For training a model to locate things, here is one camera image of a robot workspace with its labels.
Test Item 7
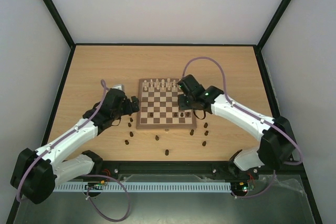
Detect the light blue cable duct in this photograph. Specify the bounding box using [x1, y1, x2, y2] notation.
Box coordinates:
[54, 182, 232, 193]

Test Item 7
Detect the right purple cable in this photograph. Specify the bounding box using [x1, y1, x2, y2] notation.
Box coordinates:
[182, 57, 303, 199]

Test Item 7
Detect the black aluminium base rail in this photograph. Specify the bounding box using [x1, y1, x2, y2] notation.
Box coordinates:
[86, 159, 305, 180]

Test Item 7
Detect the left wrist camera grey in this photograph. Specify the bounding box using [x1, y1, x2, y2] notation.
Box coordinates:
[112, 84, 124, 91]

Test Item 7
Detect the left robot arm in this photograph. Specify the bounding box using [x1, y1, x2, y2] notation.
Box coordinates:
[10, 88, 140, 204]

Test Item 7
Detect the black enclosure frame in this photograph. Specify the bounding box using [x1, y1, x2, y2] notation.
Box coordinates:
[0, 0, 336, 224]

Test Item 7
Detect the purple cable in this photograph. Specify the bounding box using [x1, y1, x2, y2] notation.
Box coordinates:
[182, 57, 303, 199]
[16, 79, 131, 221]

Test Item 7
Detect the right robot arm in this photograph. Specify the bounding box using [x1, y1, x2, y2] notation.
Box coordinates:
[177, 74, 295, 178]

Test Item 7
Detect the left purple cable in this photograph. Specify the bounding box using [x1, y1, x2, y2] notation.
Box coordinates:
[16, 79, 131, 221]

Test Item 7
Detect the wooden chess board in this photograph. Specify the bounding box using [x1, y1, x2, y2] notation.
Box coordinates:
[136, 78, 197, 130]

